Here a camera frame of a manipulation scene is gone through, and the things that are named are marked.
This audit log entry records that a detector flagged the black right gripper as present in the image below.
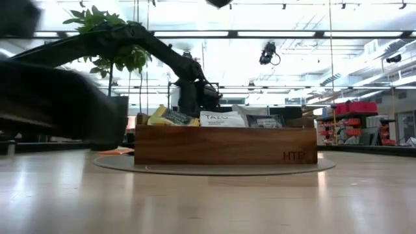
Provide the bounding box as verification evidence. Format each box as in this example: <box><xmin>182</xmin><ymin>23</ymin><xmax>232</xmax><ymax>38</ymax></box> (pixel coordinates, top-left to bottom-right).
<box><xmin>206</xmin><ymin>0</ymin><xmax>233</xmax><ymax>9</ymax></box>

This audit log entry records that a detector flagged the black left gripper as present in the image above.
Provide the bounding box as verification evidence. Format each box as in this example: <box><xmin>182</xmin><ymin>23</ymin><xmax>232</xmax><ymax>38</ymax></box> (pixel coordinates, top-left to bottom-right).
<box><xmin>177</xmin><ymin>76</ymin><xmax>224</xmax><ymax>118</ymax></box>

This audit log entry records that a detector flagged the black tea packet green print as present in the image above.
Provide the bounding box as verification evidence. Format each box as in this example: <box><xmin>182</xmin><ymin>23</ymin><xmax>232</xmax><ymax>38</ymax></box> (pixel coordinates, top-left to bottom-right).
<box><xmin>246</xmin><ymin>114</ymin><xmax>286</xmax><ymax>129</ymax></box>

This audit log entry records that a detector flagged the wooden tea organizer box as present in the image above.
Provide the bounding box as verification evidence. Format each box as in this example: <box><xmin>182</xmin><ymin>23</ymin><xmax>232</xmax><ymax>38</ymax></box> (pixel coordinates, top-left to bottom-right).
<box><xmin>134</xmin><ymin>112</ymin><xmax>319</xmax><ymax>165</ymax></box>

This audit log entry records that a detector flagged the black overhead rig bar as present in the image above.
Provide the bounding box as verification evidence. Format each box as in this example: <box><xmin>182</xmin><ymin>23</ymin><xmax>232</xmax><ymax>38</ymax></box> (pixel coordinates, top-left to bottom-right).
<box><xmin>0</xmin><ymin>30</ymin><xmax>416</xmax><ymax>40</ymax></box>

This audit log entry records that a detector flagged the round grey mat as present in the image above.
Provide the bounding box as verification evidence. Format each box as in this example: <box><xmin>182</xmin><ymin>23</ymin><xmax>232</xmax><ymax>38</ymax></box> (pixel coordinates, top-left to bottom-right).
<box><xmin>93</xmin><ymin>155</ymin><xmax>335</xmax><ymax>176</ymax></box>

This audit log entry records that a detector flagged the black plant pot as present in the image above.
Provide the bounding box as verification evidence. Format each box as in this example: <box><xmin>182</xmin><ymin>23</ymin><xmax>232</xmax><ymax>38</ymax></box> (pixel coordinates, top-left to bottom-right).
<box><xmin>97</xmin><ymin>96</ymin><xmax>129</xmax><ymax>151</ymax></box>

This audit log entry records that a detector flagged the green leafy plant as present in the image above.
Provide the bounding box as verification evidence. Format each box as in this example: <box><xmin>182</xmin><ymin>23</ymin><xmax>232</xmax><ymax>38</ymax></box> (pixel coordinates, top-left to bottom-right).
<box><xmin>63</xmin><ymin>5</ymin><xmax>153</xmax><ymax>98</ymax></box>

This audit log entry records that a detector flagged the small red storage bin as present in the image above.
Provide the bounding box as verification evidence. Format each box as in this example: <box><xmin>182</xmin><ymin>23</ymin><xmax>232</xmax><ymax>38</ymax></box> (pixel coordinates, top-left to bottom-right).
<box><xmin>334</xmin><ymin>102</ymin><xmax>350</xmax><ymax>116</ymax></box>

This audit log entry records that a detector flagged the rolling parts bin rack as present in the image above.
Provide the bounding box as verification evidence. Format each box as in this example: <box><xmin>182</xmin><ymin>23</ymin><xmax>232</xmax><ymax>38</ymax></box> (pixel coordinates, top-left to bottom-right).
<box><xmin>317</xmin><ymin>112</ymin><xmax>398</xmax><ymax>147</ymax></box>

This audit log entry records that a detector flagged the large red storage bin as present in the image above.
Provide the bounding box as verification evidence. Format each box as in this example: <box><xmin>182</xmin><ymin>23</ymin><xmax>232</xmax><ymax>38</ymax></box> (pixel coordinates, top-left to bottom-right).
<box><xmin>348</xmin><ymin>101</ymin><xmax>378</xmax><ymax>115</ymax></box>

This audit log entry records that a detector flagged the black overhead camera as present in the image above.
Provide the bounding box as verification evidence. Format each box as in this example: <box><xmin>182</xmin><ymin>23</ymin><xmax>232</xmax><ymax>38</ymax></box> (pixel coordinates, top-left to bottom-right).
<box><xmin>259</xmin><ymin>41</ymin><xmax>282</xmax><ymax>66</ymax></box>

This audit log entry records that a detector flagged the black ceiling camera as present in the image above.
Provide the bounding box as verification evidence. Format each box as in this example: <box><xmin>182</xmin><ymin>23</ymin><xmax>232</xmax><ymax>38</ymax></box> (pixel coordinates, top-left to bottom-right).
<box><xmin>385</xmin><ymin>53</ymin><xmax>403</xmax><ymax>64</ymax></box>

